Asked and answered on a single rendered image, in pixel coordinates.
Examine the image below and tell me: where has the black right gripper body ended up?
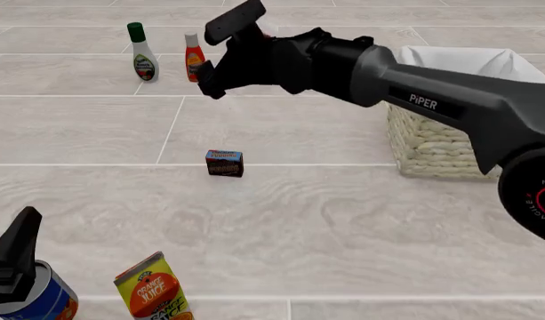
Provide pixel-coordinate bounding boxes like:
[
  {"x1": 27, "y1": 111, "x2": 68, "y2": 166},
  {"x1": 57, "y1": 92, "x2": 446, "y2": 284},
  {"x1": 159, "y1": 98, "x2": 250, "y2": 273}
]
[{"x1": 252, "y1": 29, "x2": 316, "y2": 96}]

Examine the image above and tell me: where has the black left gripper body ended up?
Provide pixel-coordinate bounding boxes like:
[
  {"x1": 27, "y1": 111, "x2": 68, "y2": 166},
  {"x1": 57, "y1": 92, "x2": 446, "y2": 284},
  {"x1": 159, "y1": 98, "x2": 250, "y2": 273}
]
[{"x1": 0, "y1": 262, "x2": 37, "y2": 311}]

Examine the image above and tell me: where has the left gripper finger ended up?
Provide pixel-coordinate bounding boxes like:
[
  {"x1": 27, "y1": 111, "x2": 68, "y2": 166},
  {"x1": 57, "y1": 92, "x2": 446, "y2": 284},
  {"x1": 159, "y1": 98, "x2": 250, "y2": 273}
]
[{"x1": 0, "y1": 205, "x2": 44, "y2": 273}]

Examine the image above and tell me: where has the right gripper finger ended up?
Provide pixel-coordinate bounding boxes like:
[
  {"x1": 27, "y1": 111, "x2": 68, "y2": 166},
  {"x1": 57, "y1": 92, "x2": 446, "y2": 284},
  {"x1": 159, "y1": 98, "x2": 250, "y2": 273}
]
[
  {"x1": 195, "y1": 60, "x2": 216, "y2": 85},
  {"x1": 196, "y1": 36, "x2": 273, "y2": 101}
]

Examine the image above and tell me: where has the chocolate pudding box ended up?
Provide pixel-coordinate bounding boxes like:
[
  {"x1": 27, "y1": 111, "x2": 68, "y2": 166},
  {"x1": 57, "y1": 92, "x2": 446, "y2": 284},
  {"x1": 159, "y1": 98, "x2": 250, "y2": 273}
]
[{"x1": 204, "y1": 148, "x2": 245, "y2": 179}]

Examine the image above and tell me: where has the wicker basket with white liner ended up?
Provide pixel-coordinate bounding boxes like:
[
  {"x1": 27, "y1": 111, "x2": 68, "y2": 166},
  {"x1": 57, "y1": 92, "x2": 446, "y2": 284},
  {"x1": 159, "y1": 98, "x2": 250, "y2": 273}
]
[{"x1": 385, "y1": 44, "x2": 545, "y2": 180}]

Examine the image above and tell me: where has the red sauce bottle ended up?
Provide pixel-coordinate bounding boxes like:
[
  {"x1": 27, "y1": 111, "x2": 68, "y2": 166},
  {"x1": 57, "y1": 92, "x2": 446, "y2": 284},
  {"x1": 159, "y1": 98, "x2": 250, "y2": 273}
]
[{"x1": 184, "y1": 31, "x2": 207, "y2": 84}]

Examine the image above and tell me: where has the blue and white tin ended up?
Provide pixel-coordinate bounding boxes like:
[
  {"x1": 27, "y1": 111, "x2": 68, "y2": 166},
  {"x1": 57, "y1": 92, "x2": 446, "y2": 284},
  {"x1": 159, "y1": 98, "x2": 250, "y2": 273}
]
[{"x1": 0, "y1": 259, "x2": 80, "y2": 320}]

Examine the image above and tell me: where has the green-capped salad dressing bottle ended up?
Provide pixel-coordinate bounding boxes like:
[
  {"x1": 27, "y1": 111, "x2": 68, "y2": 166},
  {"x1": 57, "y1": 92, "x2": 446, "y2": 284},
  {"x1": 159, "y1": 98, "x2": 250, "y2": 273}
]
[{"x1": 126, "y1": 21, "x2": 161, "y2": 83}]

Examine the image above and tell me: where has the orange juice carton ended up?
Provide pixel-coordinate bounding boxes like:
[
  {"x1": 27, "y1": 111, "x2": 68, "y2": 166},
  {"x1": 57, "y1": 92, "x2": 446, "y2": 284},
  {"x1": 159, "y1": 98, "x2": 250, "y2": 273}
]
[{"x1": 112, "y1": 251, "x2": 196, "y2": 320}]

